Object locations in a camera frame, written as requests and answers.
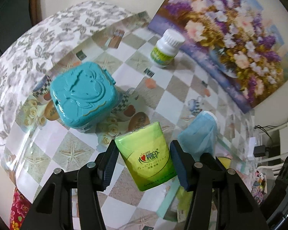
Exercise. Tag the lime green microfiber cloth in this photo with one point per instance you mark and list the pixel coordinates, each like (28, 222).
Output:
(184, 202)

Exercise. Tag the white pill bottle green label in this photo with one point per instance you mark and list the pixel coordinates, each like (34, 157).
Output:
(167, 47)

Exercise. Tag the black power adapter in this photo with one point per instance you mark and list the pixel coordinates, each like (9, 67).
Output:
(259, 151)

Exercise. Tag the white wooden shelf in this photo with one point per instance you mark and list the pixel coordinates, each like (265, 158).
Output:
(275, 138)

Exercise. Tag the floral oil painting canvas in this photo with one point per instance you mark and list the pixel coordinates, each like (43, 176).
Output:
(233, 41)

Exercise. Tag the checkered picture table mat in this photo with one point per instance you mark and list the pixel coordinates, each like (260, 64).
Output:
(170, 96)

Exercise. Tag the teal shallow cardboard tray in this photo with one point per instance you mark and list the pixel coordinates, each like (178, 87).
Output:
(176, 203)

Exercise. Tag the grey floral tablecloth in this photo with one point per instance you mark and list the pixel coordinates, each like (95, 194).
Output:
(38, 50)

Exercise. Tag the green tissue pack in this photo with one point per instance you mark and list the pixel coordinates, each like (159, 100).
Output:
(146, 156)

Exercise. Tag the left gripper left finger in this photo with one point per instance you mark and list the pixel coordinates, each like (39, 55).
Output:
(52, 208)

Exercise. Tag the teal plastic toy box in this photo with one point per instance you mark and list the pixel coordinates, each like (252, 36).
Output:
(84, 96)

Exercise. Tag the blue face mask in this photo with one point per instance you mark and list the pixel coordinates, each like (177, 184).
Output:
(200, 136)

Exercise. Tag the white power strip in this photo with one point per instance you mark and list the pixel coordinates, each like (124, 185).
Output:
(252, 142)

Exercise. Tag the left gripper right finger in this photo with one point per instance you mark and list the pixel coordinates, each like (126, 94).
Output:
(210, 182)

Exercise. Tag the colourful toy pile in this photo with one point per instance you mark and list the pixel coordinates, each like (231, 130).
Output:
(259, 187)

